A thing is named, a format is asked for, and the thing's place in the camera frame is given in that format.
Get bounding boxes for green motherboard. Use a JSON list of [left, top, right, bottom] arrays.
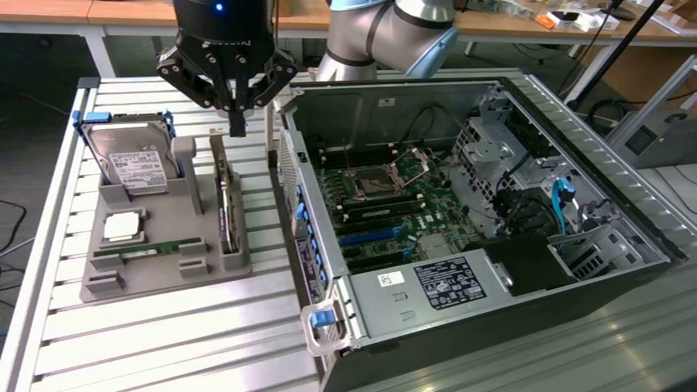
[[314, 140, 476, 275]]

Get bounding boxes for black plastic air duct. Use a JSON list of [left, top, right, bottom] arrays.
[[462, 233, 580, 297]]

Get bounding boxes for grey power supply unit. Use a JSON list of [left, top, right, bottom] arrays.
[[347, 247, 518, 341]]

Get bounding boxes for black oval device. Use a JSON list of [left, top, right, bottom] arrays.
[[603, 2, 638, 22]]

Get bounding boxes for green RAM stick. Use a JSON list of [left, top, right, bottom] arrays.
[[93, 239, 202, 259]]

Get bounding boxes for silver socket cover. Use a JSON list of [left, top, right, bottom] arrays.
[[387, 146, 439, 191]]

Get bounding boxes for blue card retainer clips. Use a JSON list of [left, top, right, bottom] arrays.
[[292, 184, 330, 289]]

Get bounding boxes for grey parts rack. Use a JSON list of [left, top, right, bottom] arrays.
[[81, 136, 255, 304]]

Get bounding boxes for thin black wire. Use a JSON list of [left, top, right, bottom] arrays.
[[399, 104, 464, 146]]

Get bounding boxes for wooden desk with white frame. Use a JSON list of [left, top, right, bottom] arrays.
[[0, 0, 335, 78], [456, 0, 697, 105]]

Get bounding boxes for silver chipset heat sink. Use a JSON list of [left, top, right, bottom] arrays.
[[420, 235, 460, 257]]

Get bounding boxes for grey computer tower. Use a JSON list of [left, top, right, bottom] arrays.
[[620, 108, 697, 171]]

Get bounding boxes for small white box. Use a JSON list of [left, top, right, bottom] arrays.
[[575, 14, 620, 33]]

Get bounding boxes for silver metal drive cage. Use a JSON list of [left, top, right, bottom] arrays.
[[452, 86, 575, 194]]

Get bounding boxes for black RAM slot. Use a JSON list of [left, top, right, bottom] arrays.
[[319, 140, 396, 156], [319, 145, 396, 160], [320, 149, 398, 164], [323, 153, 399, 169]]

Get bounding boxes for hard disk with blue carrier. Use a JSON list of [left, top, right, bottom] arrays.
[[70, 109, 182, 189]]

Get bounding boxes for blue expansion slot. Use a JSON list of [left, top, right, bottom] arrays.
[[338, 228, 399, 247]]

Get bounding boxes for white box with black tray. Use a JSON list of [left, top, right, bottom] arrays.
[[546, 10, 582, 31]]

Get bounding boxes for CPU socket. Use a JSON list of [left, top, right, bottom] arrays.
[[350, 166, 403, 202]]

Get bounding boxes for silver locking lever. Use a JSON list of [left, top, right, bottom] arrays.
[[342, 137, 355, 180]]

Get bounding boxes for silver CPU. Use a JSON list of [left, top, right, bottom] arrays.
[[103, 212, 145, 240]]

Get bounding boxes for silver disk bay bracket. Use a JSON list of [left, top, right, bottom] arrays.
[[547, 223, 647, 283]]

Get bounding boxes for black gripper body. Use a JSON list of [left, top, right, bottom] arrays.
[[174, 0, 278, 112]]

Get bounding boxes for black power cable bundle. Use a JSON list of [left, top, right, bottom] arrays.
[[492, 191, 568, 240]]

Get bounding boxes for graphics card with metal bracket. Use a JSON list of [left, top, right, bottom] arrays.
[[210, 127, 242, 253]]

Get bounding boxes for black open PC case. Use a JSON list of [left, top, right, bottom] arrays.
[[265, 74, 688, 392]]

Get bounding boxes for long black expansion slot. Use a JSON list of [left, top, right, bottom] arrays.
[[348, 257, 411, 274], [343, 249, 408, 266], [335, 219, 395, 237]]

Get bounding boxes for black tripod pole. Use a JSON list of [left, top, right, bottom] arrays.
[[563, 0, 670, 105]]

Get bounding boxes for blue disk wire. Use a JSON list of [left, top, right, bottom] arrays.
[[550, 176, 580, 237]]

